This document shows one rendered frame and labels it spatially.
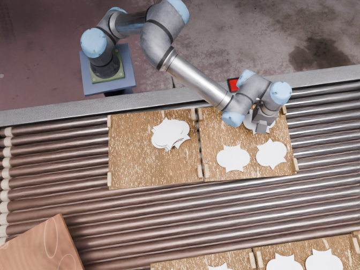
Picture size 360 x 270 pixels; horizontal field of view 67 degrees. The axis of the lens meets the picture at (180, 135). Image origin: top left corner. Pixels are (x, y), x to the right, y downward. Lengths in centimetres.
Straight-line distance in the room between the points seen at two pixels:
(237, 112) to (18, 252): 95
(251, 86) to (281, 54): 172
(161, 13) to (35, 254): 98
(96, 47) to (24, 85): 156
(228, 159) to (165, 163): 28
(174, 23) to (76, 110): 67
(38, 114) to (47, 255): 66
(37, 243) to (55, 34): 216
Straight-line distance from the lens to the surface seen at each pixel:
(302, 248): 128
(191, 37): 269
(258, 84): 104
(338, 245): 134
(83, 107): 140
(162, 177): 120
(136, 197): 122
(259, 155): 125
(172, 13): 101
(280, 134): 132
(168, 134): 118
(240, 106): 99
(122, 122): 129
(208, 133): 125
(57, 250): 117
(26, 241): 122
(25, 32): 310
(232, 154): 123
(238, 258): 121
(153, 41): 96
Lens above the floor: 212
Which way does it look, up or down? 72 degrees down
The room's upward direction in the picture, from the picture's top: 1 degrees counter-clockwise
